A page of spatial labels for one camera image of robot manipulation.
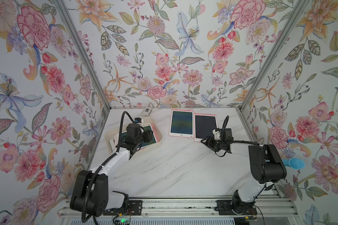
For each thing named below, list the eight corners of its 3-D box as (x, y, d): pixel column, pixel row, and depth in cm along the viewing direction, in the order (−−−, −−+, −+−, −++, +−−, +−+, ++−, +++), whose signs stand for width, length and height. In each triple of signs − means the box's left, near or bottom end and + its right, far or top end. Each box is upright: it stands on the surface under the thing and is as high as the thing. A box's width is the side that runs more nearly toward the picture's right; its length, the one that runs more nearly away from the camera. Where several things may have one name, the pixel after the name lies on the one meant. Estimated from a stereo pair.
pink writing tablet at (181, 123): (168, 135, 108) (168, 134, 106) (171, 111, 125) (171, 109, 123) (193, 138, 107) (194, 136, 105) (193, 112, 123) (193, 110, 121)
